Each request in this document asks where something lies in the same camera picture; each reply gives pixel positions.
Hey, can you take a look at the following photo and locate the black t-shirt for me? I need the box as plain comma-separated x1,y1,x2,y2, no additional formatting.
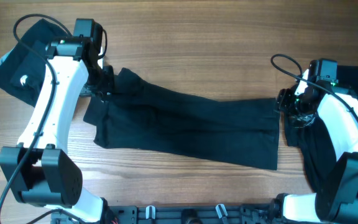
84,68,279,170

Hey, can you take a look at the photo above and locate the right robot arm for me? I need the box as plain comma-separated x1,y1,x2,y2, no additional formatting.
276,81,358,223

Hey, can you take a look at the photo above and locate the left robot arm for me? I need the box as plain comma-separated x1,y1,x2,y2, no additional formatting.
0,34,115,223

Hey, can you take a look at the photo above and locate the black clothes pile right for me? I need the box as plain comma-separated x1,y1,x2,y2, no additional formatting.
284,65,358,192

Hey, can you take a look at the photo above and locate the folded black clothes stack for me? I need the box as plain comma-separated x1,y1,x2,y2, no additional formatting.
0,19,67,106

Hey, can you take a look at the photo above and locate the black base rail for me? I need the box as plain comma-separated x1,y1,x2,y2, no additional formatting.
50,203,291,224

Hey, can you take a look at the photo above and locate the right white rail clip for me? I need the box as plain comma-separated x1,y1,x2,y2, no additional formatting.
215,203,229,224

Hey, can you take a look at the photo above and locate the white rail clip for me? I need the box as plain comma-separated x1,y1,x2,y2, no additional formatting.
145,205,156,220
215,203,229,224

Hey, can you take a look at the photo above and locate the left white rail clip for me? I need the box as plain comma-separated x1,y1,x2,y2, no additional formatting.
145,205,156,220

